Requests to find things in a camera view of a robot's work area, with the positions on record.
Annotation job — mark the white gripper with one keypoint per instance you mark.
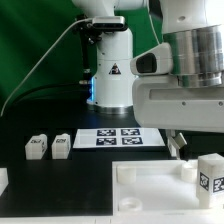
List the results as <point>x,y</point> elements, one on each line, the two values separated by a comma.
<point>159,102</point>

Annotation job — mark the white square tabletop part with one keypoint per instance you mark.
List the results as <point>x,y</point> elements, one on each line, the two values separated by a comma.
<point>159,192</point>

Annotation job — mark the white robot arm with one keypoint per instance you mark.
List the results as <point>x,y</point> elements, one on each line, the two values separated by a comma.
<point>194,29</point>

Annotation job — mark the white sheet with AprilTags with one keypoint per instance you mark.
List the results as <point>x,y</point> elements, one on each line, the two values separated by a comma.
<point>117,137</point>

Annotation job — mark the white obstacle block left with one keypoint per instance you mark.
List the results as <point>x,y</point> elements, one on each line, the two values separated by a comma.
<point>3,180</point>

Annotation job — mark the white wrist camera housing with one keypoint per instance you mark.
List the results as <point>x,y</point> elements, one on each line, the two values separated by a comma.
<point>156,61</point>

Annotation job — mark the grey camera on stand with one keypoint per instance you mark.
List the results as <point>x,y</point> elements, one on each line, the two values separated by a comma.
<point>108,23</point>

